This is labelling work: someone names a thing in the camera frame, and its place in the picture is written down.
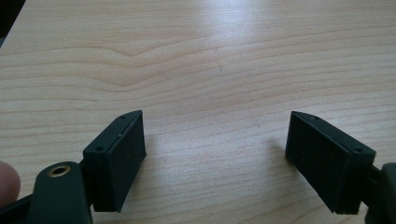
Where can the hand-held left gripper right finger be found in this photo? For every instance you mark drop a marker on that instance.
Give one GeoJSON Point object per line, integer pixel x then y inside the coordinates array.
{"type": "Point", "coordinates": [323, 165]}

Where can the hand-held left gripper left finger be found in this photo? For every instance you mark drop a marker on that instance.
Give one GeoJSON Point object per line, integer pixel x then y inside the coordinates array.
{"type": "Point", "coordinates": [116, 161]}

